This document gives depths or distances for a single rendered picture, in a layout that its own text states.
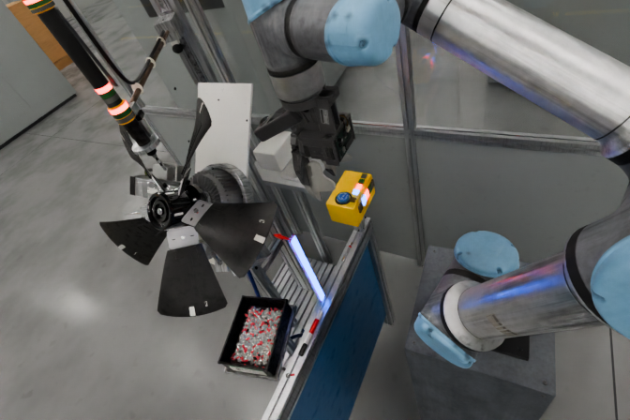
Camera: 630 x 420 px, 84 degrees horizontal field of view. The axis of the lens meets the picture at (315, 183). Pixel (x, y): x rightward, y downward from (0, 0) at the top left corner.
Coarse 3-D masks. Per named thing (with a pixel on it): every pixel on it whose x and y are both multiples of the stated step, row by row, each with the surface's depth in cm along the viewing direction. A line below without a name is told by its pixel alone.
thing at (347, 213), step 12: (348, 180) 117; (336, 192) 114; (348, 192) 113; (360, 192) 112; (372, 192) 120; (336, 204) 111; (348, 204) 109; (336, 216) 115; (348, 216) 111; (360, 216) 113
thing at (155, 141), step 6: (132, 102) 87; (132, 108) 85; (138, 108) 88; (138, 114) 86; (138, 120) 87; (144, 126) 88; (150, 132) 90; (150, 138) 90; (156, 138) 89; (150, 144) 87; (156, 144) 88; (132, 150) 88; (138, 150) 87; (144, 150) 86; (150, 150) 87
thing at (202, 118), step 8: (200, 104) 103; (208, 112) 95; (200, 120) 99; (208, 120) 94; (200, 128) 97; (208, 128) 93; (192, 136) 102; (200, 136) 96; (192, 144) 100; (192, 152) 98; (184, 168) 104
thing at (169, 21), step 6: (162, 12) 130; (168, 12) 130; (174, 12) 129; (162, 18) 128; (168, 18) 125; (174, 18) 127; (156, 24) 124; (162, 24) 124; (168, 24) 124; (174, 24) 125; (180, 24) 131; (156, 30) 125; (168, 30) 125; (174, 30) 126; (180, 30) 129; (168, 36) 127; (174, 36) 127; (180, 36) 128; (168, 42) 128
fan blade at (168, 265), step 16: (176, 256) 111; (192, 256) 113; (176, 272) 111; (192, 272) 113; (208, 272) 114; (160, 288) 112; (176, 288) 112; (192, 288) 113; (208, 288) 114; (160, 304) 113; (176, 304) 113; (192, 304) 113; (224, 304) 114
